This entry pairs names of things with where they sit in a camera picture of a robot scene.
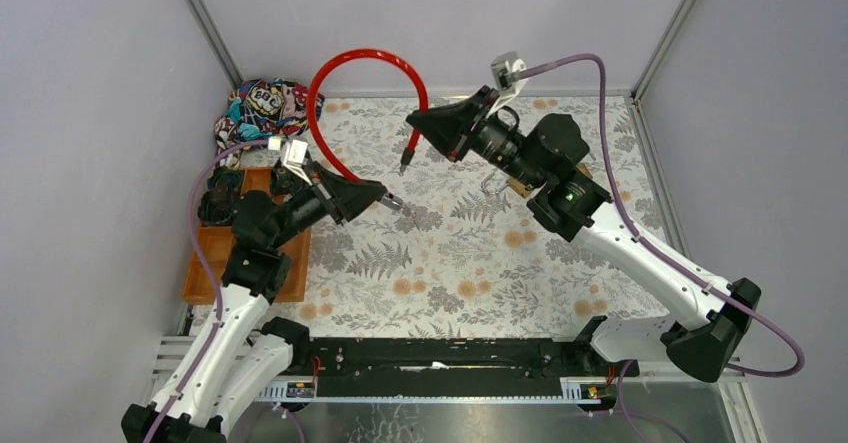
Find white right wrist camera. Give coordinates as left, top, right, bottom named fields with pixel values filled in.
left=490, top=51, right=528, bottom=109

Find orange wooden compartment tray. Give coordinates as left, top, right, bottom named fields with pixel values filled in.
left=181, top=167, right=311, bottom=305

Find red cable lock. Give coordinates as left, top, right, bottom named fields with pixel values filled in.
left=306, top=48, right=430, bottom=183

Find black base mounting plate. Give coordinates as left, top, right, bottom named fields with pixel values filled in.
left=260, top=338, right=640, bottom=404

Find brass padlock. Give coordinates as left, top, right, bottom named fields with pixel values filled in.
left=480, top=170, right=535, bottom=198
left=576, top=163, right=593, bottom=179

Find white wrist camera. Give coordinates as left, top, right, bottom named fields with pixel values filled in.
left=490, top=51, right=528, bottom=109
left=268, top=136, right=311, bottom=186

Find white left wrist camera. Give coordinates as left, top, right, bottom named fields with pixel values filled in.
left=268, top=136, right=311, bottom=186

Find silver keys of cable lock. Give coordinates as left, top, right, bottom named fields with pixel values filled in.
left=397, top=204, right=418, bottom=226

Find aluminium frame rail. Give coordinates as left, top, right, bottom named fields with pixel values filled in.
left=183, top=0, right=244, bottom=89

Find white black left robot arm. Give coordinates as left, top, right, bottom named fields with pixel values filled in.
left=121, top=135, right=405, bottom=442

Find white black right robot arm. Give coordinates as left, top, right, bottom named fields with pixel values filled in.
left=449, top=114, right=761, bottom=383

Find floral patterned table mat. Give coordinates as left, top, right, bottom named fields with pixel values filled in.
left=268, top=98, right=665, bottom=338

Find colourful comic print cloth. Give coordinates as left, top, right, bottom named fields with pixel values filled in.
left=213, top=78, right=309, bottom=154

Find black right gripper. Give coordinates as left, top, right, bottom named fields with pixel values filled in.
left=407, top=86, right=545, bottom=191

